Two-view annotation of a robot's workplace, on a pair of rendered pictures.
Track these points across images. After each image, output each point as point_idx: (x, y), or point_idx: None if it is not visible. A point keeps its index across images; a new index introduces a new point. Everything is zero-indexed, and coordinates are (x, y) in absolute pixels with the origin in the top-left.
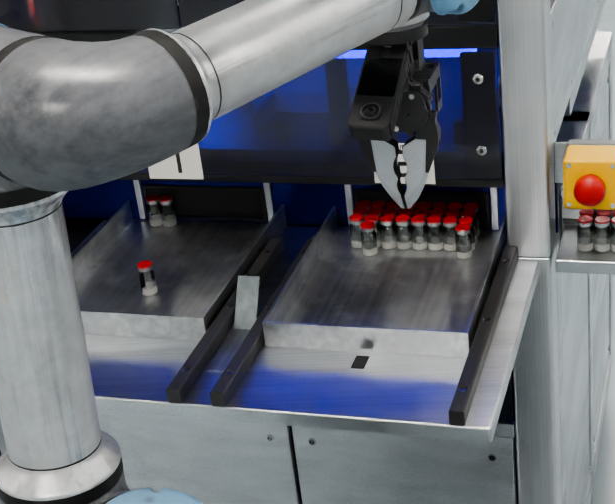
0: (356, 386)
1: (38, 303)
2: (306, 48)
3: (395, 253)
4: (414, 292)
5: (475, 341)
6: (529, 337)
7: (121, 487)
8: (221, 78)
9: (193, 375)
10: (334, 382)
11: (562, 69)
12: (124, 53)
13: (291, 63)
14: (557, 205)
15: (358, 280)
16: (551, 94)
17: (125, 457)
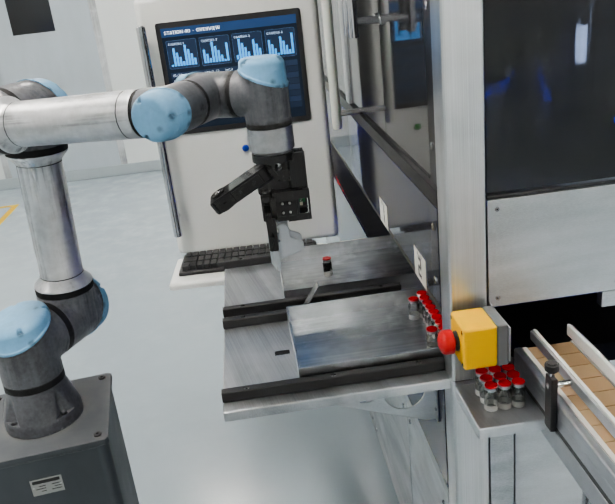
0: (255, 358)
1: (26, 203)
2: (52, 127)
3: (419, 326)
4: (371, 346)
5: (303, 377)
6: (449, 432)
7: (62, 304)
8: (5, 125)
9: (242, 310)
10: (257, 351)
11: (555, 258)
12: None
13: (45, 132)
14: None
15: (376, 324)
16: (479, 262)
17: None
